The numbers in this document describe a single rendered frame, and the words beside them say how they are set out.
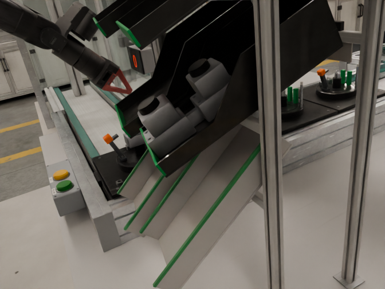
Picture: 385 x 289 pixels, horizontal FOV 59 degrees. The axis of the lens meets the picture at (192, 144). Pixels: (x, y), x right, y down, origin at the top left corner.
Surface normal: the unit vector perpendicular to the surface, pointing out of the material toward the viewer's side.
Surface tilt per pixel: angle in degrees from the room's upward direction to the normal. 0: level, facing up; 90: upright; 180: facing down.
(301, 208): 0
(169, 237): 45
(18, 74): 90
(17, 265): 0
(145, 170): 90
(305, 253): 0
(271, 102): 90
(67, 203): 90
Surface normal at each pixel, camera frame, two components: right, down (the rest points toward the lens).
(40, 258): -0.14, -0.89
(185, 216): -0.77, -0.45
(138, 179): 0.29, 0.39
